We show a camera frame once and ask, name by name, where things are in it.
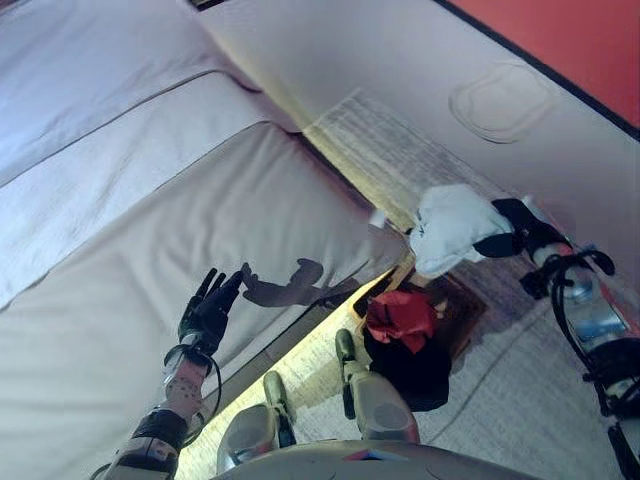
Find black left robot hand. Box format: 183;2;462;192
178;267;246;351

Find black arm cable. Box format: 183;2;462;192
184;349;224;446
547;249;640;416

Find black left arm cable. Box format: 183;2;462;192
184;349;224;446

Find white oval floor plate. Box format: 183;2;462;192
448;60;559;145

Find white garment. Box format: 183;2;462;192
409;183;516;277

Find red garment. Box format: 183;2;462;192
366;290;441;354

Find silver right robot leg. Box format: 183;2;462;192
334;328;421;444

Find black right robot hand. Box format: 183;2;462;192
472;197;574;264

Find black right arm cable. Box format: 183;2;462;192
547;249;640;416

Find white quilted bed pad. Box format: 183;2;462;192
0;72;274;309

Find brown wicker basket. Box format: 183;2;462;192
352;264;489;366

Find bed mattress with beige sheet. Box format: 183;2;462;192
0;0;416;480

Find beige robot torso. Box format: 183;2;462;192
209;438;541;480

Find black garment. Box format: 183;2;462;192
362;319;454;414

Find white duvet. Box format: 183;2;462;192
0;0;221;186

